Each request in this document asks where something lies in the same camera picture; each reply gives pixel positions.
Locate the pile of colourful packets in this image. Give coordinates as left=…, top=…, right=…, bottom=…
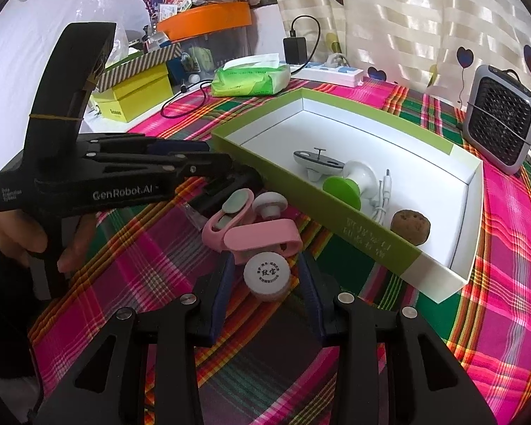
left=157, top=0, right=193, bottom=23

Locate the small white mushroom-shaped knob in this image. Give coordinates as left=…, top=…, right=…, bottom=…
left=252, top=192, right=288, bottom=221

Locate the yellow cardboard box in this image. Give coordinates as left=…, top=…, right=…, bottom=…
left=88, top=63, right=174, bottom=124

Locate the brown walnut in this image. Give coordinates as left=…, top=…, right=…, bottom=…
left=390, top=209, right=431, bottom=245

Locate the striped heart-print curtain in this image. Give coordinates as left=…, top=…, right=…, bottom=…
left=265, top=0, right=531, bottom=111

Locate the pink clip with grey pad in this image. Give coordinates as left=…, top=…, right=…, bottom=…
left=202, top=188, right=255, bottom=249

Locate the thin black cable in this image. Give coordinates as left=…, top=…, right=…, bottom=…
left=159, top=84, right=213, bottom=120

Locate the clear bin with orange lid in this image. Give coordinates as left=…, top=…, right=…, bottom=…
left=156, top=1, right=253, bottom=72

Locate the plaid tablecloth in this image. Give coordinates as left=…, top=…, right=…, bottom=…
left=27, top=75, right=531, bottom=425

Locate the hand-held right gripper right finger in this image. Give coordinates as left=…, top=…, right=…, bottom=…
left=297, top=250, right=498, bottom=425

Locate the black charger adapter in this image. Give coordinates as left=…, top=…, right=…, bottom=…
left=283, top=36, right=308, bottom=66

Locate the person's left hand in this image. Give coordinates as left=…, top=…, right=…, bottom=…
left=0, top=209, right=97, bottom=274

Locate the white power strip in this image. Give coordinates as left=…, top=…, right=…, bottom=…
left=287, top=53, right=364, bottom=88

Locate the white round jar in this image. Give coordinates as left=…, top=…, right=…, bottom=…
left=242, top=251, right=290, bottom=302

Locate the black charger cable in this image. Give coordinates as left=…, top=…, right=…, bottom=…
left=287, top=15, right=322, bottom=72

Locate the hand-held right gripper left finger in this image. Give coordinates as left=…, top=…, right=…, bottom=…
left=33, top=254, right=237, bottom=425

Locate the green and white cardboard box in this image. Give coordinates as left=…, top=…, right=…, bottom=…
left=210, top=87, right=484, bottom=302

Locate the striped cardboard box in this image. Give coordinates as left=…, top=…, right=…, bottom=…
left=96, top=42, right=182, bottom=91

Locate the green and white spool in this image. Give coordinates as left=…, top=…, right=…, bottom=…
left=322, top=160, right=377, bottom=209

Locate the white cable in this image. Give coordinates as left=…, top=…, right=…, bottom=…
left=367, top=168, right=392, bottom=231

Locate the green tissue pack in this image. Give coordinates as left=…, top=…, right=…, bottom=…
left=210, top=53, right=291, bottom=97

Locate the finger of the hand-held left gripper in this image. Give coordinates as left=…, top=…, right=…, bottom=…
left=77, top=136, right=212, bottom=157
left=88, top=153, right=264, bottom=213

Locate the grey mini fan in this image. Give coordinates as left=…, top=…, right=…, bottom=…
left=462, top=64, right=531, bottom=175

